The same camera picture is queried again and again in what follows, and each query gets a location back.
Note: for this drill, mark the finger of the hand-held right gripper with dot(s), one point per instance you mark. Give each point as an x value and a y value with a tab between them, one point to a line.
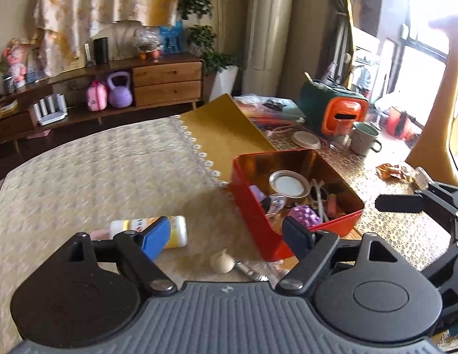
398	202
448	265

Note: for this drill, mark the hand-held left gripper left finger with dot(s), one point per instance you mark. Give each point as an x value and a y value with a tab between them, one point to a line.
157	234

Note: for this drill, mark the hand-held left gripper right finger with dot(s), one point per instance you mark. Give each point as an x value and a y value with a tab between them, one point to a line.
293	234

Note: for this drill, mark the white bottle with yellow label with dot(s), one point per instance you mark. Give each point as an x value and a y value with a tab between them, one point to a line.
177	232

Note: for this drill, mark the bumpy purple ball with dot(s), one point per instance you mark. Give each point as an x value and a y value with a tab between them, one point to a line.
304	217

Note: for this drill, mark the red tin box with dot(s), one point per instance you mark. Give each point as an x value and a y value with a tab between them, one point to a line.
251	221

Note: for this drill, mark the purple toy with black wheel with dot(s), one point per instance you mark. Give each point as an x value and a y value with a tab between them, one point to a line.
257	193

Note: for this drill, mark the orange snack wrapper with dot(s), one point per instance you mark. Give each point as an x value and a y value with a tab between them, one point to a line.
393	171

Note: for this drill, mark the silver snack wrapper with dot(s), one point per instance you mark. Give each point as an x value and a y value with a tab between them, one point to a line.
422	177

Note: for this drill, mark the round metal lid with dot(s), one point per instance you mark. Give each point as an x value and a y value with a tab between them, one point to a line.
289	186

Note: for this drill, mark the silver nail clipper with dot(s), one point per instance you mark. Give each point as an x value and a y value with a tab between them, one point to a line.
245	268

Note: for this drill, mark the cream garlic bulb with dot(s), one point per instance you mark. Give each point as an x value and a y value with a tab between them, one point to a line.
221	261

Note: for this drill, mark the grey enamel mug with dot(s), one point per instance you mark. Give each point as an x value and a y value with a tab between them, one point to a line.
361	140

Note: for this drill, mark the cream quilted table cover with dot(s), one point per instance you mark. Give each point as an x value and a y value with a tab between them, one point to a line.
103	177

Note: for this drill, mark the red appliance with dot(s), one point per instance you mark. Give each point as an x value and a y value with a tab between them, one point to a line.
398	122

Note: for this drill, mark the tan chair back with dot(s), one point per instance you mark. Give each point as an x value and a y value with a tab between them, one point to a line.
435	125

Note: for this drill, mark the clear drinking glass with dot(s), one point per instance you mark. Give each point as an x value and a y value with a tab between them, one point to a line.
339	138

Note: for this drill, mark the round white lid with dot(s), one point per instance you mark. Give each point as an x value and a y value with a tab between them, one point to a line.
305	140

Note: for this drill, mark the orange container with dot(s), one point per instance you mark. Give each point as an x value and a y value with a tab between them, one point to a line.
343	108

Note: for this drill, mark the gold flat board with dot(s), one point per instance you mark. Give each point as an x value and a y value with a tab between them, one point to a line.
225	132

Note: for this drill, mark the teal book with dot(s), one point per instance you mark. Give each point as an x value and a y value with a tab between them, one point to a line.
288	110

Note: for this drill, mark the green orange toaster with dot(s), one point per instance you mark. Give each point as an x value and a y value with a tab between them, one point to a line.
312	103

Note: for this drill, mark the clear plastic bag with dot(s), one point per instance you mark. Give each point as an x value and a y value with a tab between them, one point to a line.
267	103

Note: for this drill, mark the large window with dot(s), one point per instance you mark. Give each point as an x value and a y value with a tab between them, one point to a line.
424	62

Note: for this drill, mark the purple kettlebell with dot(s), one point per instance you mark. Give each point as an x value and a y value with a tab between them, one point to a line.
120	94

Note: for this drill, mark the pink toy backpack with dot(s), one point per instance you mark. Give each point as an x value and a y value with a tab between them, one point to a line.
97	97

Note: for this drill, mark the light wooden drawer cabinet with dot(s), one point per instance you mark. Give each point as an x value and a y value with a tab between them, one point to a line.
166	81

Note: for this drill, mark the white router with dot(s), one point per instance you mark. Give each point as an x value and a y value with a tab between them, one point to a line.
51	112

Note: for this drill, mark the dark wooden low cabinet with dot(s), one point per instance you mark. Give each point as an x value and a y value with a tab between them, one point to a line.
14	125

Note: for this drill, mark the grey window curtain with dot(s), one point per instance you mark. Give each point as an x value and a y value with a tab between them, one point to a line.
339	25

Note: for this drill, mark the plastic bag of fruit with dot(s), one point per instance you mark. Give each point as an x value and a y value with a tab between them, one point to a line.
148	44

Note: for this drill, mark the black cylinder speaker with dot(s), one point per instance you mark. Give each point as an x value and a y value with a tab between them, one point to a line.
100	51

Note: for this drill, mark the blue gift bag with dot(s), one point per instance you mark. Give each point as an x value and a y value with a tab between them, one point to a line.
171	37

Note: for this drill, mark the tall green potted plant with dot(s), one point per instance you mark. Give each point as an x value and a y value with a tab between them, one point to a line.
203	37

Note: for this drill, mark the cream standing air conditioner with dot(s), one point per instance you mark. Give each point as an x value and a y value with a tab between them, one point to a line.
269	25

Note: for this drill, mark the plant in patterned vase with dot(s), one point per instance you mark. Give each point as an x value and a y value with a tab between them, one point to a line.
9	84

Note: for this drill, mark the pink doll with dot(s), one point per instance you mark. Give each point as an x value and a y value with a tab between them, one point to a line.
16	62

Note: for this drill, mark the cream floral cloth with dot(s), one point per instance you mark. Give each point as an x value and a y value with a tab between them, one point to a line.
103	7

